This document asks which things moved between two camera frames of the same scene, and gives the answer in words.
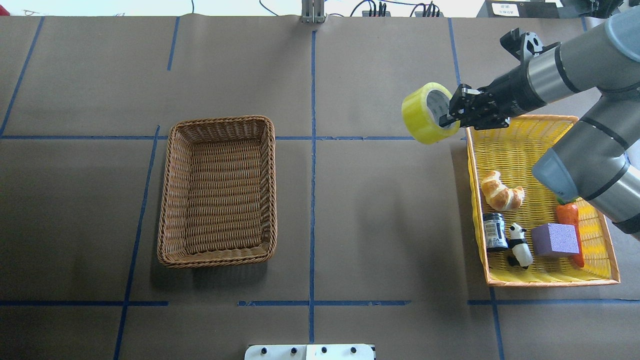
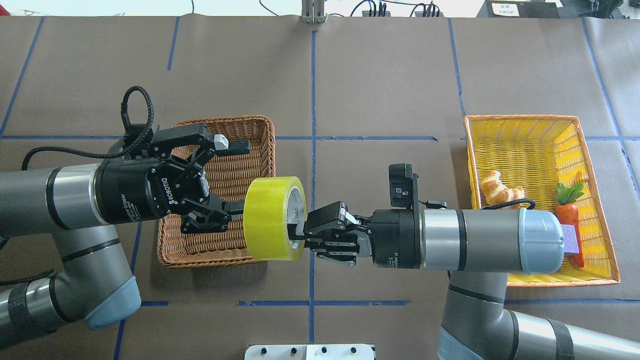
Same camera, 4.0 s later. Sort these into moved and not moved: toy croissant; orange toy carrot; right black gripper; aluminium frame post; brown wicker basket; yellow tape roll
Moved: yellow tape roll; right black gripper
Not moved: orange toy carrot; aluminium frame post; brown wicker basket; toy croissant
